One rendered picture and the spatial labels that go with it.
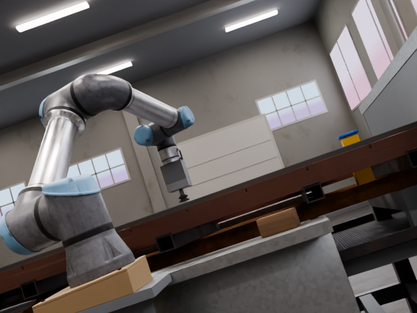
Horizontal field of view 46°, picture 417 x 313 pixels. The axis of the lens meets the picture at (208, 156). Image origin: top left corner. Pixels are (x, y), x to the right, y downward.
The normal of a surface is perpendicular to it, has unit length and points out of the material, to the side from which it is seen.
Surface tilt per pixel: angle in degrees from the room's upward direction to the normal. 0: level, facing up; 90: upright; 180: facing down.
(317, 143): 90
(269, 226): 90
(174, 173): 90
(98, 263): 74
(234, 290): 90
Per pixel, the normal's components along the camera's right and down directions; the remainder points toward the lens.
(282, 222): -0.35, -0.01
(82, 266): -0.35, -0.27
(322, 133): -0.07, -0.11
